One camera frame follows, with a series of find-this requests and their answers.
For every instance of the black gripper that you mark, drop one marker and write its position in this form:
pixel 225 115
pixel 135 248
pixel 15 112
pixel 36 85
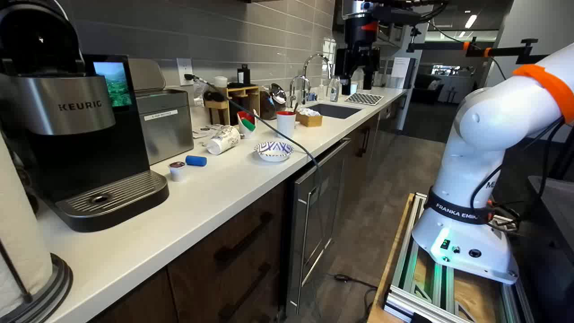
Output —
pixel 361 36

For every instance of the blue block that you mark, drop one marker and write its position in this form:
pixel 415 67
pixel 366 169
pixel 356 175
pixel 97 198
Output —
pixel 196 160

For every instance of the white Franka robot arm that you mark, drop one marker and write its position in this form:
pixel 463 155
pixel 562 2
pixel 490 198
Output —
pixel 478 137

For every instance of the black and white patterned bowl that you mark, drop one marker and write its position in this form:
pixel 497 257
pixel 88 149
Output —
pixel 275 151

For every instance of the black Keurig coffee machine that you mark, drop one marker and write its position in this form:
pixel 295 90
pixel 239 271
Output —
pixel 72 144

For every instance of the grey drying mat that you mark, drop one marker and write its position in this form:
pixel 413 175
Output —
pixel 363 99

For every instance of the white soap bottle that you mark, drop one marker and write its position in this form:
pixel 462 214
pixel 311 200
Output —
pixel 329 65

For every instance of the dark countertop sink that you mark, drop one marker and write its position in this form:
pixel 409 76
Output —
pixel 334 110

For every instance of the chrome faucet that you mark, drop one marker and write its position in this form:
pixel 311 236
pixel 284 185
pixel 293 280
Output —
pixel 307 72

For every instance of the wooden box with sugar packets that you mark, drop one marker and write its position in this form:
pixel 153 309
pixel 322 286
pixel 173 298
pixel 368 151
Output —
pixel 309 119

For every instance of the white mug red inside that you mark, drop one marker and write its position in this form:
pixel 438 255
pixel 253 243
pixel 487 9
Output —
pixel 286 124

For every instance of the black canister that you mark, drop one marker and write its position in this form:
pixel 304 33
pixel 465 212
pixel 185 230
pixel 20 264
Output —
pixel 243 74

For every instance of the white mug green red print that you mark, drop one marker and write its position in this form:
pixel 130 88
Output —
pixel 246 124

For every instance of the small white cup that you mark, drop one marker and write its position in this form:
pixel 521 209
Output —
pixel 221 81

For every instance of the wooden organizer rack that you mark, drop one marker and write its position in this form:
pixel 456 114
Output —
pixel 218 106

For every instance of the white lying cup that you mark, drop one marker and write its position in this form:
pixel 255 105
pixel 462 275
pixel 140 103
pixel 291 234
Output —
pixel 223 140

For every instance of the stainless undercounter appliance door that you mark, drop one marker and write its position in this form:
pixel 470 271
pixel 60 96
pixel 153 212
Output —
pixel 316 221

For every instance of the stainless steel box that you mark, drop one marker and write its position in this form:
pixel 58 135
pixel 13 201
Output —
pixel 164 126

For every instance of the dark wood base cabinet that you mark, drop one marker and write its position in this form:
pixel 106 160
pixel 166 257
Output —
pixel 234 262

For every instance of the black paper towel holder base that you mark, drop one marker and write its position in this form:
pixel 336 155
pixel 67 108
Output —
pixel 56 288

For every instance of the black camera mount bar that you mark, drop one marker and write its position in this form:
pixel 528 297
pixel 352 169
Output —
pixel 503 51

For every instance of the white wall outlet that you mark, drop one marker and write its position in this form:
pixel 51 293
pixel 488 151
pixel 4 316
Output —
pixel 185 67

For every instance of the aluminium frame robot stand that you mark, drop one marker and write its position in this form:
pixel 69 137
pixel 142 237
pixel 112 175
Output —
pixel 440 288

